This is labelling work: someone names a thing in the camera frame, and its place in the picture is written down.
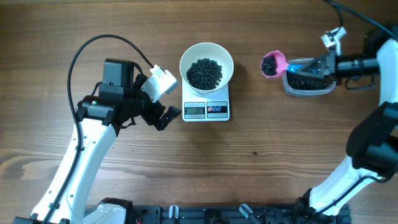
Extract white digital kitchen scale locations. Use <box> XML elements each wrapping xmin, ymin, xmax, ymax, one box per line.
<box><xmin>182</xmin><ymin>82</ymin><xmax>230</xmax><ymax>122</ymax></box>

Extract pink scoop blue handle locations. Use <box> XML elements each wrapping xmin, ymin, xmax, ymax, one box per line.
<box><xmin>260</xmin><ymin>50</ymin><xmax>303</xmax><ymax>78</ymax></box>

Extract black beans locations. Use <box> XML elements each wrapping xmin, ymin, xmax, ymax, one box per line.
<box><xmin>286</xmin><ymin>72</ymin><xmax>329</xmax><ymax>90</ymax></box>
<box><xmin>262</xmin><ymin>55</ymin><xmax>277</xmax><ymax>77</ymax></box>
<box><xmin>186</xmin><ymin>58</ymin><xmax>223</xmax><ymax>90</ymax></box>

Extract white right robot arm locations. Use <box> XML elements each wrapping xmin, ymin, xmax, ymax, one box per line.
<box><xmin>292</xmin><ymin>24</ymin><xmax>397</xmax><ymax>223</ymax></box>

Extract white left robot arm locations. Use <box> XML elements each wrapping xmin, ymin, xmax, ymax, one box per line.
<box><xmin>13</xmin><ymin>58</ymin><xmax>181</xmax><ymax>223</ymax></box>

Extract black beans in bowl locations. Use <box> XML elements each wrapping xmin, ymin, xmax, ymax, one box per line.
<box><xmin>186</xmin><ymin>58</ymin><xmax>223</xmax><ymax>90</ymax></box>

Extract white bowl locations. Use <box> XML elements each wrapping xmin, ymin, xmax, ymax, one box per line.
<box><xmin>179</xmin><ymin>42</ymin><xmax>234</xmax><ymax>95</ymax></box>

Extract clear plastic bean container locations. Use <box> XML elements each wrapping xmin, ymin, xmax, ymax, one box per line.
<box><xmin>282</xmin><ymin>59</ymin><xmax>336</xmax><ymax>96</ymax></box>

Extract black beans in container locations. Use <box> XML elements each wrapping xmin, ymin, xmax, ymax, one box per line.
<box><xmin>286</xmin><ymin>72</ymin><xmax>329</xmax><ymax>90</ymax></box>

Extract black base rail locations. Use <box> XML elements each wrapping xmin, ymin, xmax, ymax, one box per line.
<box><xmin>83</xmin><ymin>203</ymin><xmax>352</xmax><ymax>224</ymax></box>

